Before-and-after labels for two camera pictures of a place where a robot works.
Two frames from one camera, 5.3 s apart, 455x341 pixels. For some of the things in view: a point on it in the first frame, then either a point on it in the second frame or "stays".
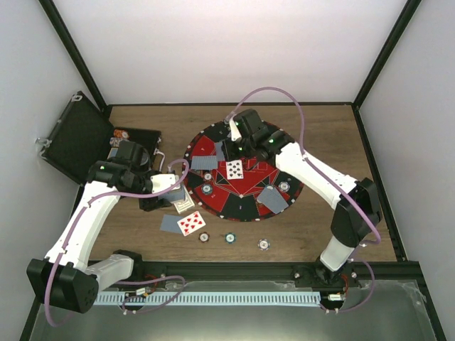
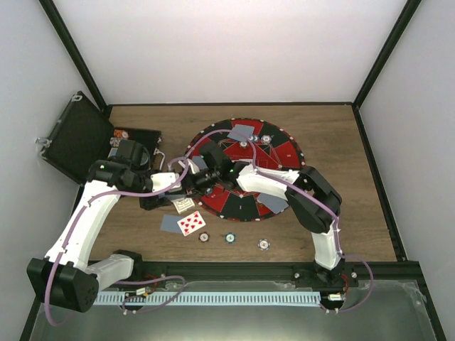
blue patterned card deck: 176,195 stays
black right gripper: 229,155 to 193,186
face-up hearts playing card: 191,223 stays
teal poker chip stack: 230,238 stays
